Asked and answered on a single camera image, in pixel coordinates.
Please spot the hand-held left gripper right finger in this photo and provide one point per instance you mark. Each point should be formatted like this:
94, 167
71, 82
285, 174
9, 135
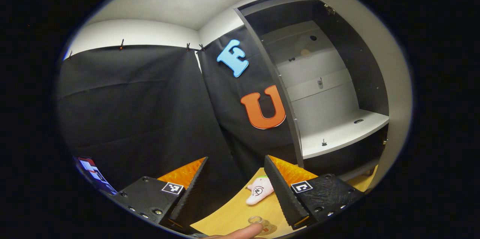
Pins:
285, 194

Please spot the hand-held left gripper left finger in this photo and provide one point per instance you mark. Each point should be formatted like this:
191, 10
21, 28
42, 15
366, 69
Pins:
191, 197

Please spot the clear plastic bottle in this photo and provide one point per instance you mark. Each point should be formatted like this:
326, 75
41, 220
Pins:
255, 219

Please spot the grey cabinet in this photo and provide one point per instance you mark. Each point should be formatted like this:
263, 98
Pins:
367, 74

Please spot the beige cabinet door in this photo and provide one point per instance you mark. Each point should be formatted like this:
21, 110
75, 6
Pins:
397, 81

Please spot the white cabinet shelf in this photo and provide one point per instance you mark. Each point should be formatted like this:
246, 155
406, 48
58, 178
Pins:
337, 137

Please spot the metal door hinge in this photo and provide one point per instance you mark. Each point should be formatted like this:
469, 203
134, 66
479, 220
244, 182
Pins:
329, 8

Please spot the pink white plush toy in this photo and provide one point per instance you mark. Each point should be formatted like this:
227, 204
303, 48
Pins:
259, 191

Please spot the computer monitor screen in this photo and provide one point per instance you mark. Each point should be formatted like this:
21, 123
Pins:
95, 175

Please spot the black backdrop cloth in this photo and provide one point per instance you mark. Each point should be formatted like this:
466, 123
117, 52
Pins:
131, 119

